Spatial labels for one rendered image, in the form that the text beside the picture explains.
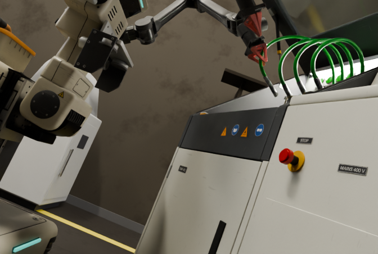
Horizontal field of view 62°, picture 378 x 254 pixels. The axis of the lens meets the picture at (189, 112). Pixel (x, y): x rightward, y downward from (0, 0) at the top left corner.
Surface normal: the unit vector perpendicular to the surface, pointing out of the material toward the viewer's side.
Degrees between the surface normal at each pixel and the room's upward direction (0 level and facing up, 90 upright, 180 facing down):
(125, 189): 90
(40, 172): 90
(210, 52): 90
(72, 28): 90
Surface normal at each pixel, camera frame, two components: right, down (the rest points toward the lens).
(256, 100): 0.37, -0.04
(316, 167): -0.85, -0.41
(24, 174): 0.00, -0.21
